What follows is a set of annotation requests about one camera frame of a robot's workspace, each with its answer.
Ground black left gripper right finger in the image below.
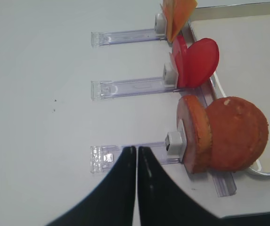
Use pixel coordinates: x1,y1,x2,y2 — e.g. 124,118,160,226
138,146,222,226

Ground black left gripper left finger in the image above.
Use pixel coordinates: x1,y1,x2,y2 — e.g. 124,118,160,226
48,146,136,226

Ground bun slice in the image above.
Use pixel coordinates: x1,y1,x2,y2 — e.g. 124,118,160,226
177,95,213,174
205,97,269,172

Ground red tomato slice inner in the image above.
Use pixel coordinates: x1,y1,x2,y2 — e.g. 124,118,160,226
185,38,220,88

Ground red tomato slice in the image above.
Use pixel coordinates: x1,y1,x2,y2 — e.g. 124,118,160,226
185,38,220,88
172,34,188,89

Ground red tomato slice outer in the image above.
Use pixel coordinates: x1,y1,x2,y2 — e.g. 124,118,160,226
172,34,188,89

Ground orange cheese slices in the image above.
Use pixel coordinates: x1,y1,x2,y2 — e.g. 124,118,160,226
161,0,197,43

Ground white metal tray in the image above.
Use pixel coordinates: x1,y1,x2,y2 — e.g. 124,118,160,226
188,2,270,177

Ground clear pusher rail bun bottom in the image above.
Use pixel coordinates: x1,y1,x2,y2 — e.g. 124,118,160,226
90,131,187,174

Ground clear pusher rail tomato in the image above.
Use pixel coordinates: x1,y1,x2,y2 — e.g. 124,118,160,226
91,63,179,101

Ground clear pusher rail cheese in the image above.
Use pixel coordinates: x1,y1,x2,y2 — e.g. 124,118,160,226
90,13,168,48

